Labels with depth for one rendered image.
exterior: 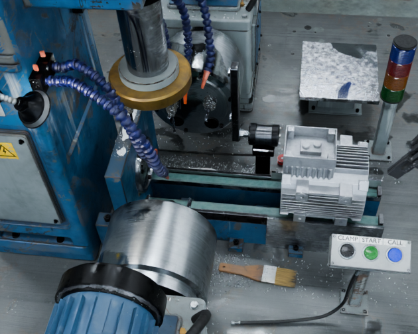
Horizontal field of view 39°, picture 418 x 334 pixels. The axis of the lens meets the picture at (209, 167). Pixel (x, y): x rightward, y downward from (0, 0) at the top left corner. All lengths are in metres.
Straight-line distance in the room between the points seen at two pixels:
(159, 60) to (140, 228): 0.35
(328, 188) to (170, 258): 0.43
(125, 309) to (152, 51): 0.53
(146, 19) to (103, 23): 1.23
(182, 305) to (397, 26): 1.53
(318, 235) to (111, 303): 0.75
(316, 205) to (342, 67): 0.64
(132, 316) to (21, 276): 0.78
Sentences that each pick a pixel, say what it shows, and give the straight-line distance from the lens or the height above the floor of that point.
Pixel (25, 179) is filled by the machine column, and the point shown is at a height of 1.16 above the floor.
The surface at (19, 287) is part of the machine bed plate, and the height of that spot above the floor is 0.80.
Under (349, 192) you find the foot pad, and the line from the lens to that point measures 1.41.
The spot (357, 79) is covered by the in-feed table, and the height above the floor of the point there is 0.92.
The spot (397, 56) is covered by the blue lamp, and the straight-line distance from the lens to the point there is 1.59.
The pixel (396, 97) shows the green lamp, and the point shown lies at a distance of 1.68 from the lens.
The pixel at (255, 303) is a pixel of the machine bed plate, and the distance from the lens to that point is 1.54.
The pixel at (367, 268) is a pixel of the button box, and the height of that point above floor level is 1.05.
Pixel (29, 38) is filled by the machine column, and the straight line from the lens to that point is 1.17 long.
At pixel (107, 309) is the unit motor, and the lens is 0.93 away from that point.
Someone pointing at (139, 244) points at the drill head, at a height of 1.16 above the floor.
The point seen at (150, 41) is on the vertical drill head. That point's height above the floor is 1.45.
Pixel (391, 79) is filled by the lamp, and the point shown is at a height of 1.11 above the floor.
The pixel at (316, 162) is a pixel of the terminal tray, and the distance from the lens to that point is 1.38.
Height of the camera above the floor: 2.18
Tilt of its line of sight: 50 degrees down
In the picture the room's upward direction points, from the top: 5 degrees counter-clockwise
